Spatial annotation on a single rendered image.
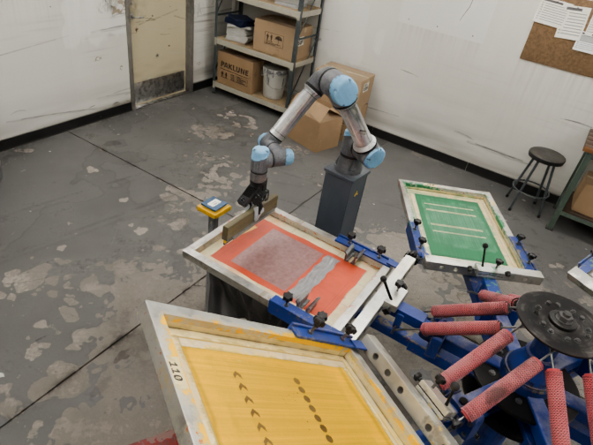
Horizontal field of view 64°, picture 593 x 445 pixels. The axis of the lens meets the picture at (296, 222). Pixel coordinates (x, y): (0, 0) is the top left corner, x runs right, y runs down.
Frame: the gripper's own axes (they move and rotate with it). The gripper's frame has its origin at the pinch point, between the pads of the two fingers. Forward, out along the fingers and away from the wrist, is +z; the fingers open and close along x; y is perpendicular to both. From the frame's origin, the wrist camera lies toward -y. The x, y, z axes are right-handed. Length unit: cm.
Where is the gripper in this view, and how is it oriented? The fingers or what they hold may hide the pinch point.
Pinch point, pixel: (251, 217)
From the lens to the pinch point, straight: 221.8
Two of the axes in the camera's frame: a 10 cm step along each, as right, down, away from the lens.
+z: -1.3, 8.1, 5.7
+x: -8.3, -4.1, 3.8
